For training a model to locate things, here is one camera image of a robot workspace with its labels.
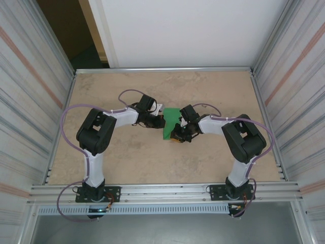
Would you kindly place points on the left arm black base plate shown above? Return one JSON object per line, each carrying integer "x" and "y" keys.
{"x": 114, "y": 194}

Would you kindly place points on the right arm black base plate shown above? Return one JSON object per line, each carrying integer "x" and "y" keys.
{"x": 215, "y": 191}

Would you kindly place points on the white door frame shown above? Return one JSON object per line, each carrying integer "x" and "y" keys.
{"x": 106, "y": 43}

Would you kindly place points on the aluminium table edge rail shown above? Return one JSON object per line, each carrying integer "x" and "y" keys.
{"x": 162, "y": 69}

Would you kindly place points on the grey metal sheet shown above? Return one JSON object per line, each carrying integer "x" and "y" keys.
{"x": 162, "y": 228}

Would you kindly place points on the aluminium frame post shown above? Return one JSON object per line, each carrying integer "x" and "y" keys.
{"x": 276, "y": 38}
{"x": 50, "y": 38}

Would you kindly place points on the green paper sheet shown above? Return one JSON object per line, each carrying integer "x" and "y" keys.
{"x": 170, "y": 119}

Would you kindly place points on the aluminium table side rail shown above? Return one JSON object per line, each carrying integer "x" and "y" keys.
{"x": 69, "y": 96}
{"x": 260, "y": 101}

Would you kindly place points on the wide aluminium mounting rail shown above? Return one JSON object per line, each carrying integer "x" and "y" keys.
{"x": 162, "y": 193}

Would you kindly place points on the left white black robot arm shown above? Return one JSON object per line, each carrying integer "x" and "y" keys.
{"x": 95, "y": 132}

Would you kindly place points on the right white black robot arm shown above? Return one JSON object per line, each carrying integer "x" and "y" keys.
{"x": 243, "y": 139}

